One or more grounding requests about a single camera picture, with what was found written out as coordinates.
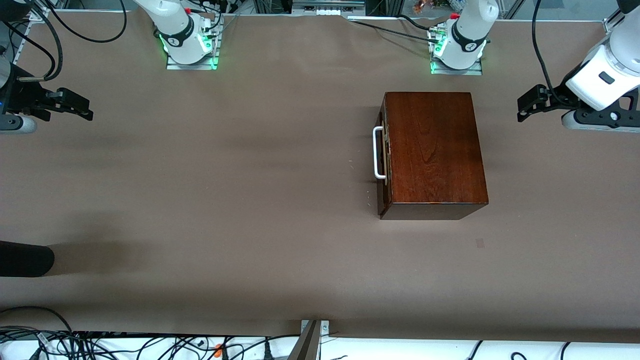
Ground wooden drawer with white handle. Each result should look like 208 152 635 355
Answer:
372 95 393 218

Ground dark brown wooden cabinet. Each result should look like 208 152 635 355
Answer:
378 91 489 221

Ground black rounded object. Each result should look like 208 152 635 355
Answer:
0 240 55 278

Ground grey power strip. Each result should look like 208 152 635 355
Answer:
291 0 367 17

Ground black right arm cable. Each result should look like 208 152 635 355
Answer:
18 4 65 82
42 0 129 44

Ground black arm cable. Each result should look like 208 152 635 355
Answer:
531 0 557 92
18 4 65 82
42 0 129 44

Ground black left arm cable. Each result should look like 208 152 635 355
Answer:
531 0 557 92

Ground perforated aluminium rail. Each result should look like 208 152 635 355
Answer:
10 7 43 66

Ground aluminium frame corner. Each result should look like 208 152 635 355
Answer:
602 15 628 35

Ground black table cable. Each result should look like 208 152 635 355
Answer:
347 17 441 45

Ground tangled black floor cables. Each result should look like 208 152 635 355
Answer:
0 305 301 360

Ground aluminium profile bracket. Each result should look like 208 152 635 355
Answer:
287 320 331 360

